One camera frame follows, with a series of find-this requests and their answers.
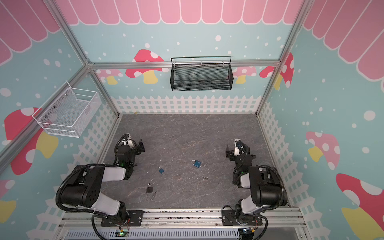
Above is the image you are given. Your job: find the black padlock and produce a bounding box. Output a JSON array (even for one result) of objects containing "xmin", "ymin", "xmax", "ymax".
[{"xmin": 146, "ymin": 184, "xmax": 153, "ymax": 194}]

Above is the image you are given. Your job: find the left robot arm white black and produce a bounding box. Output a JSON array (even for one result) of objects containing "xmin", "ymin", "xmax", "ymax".
[{"xmin": 55, "ymin": 134, "xmax": 145, "ymax": 226}]

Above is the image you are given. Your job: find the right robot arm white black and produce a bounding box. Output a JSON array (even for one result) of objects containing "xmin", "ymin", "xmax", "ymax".
[{"xmin": 222, "ymin": 139, "xmax": 288, "ymax": 227}]

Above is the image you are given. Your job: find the blue padlock silver shackle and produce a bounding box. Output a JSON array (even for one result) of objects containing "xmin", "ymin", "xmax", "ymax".
[{"xmin": 191, "ymin": 160, "xmax": 201, "ymax": 168}]

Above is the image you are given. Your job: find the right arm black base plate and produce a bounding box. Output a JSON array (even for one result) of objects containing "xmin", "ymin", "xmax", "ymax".
[{"xmin": 222, "ymin": 209, "xmax": 263, "ymax": 226}]

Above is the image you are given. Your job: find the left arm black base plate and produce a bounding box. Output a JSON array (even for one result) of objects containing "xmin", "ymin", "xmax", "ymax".
[{"xmin": 101, "ymin": 210, "xmax": 144, "ymax": 227}]

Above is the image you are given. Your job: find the white wire wall basket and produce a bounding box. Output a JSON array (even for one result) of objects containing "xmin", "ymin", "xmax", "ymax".
[{"xmin": 32, "ymin": 82, "xmax": 102, "ymax": 138}]

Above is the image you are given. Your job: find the black mesh wall basket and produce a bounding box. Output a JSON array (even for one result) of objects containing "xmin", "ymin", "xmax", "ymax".
[{"xmin": 170, "ymin": 56, "xmax": 234, "ymax": 92}]

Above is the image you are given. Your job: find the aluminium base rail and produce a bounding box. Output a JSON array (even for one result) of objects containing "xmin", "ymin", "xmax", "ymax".
[{"xmin": 58, "ymin": 208, "xmax": 306, "ymax": 231}]

